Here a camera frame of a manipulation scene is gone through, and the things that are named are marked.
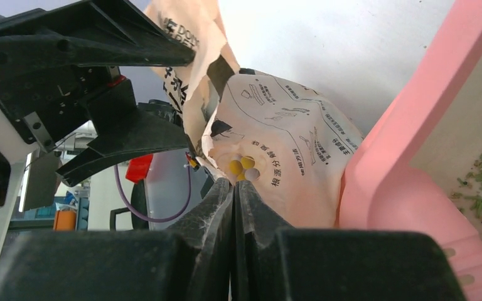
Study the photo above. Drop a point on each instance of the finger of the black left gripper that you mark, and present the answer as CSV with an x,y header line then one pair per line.
x,y
88,33
125,130

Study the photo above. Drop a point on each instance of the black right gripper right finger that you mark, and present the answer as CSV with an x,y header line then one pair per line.
x,y
276,261

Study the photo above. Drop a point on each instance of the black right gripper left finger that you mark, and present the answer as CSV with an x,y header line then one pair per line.
x,y
190,260

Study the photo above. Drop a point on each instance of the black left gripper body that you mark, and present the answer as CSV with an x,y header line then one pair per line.
x,y
43,105

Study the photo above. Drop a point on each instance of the beige cat litter bag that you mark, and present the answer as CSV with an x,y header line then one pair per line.
x,y
289,141

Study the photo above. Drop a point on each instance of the pink litter box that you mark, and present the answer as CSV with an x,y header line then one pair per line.
x,y
403,174

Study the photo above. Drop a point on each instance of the red plastic bin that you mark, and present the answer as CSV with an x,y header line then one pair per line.
x,y
138,168

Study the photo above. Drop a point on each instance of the black stool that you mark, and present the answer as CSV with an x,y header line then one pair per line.
x,y
137,201

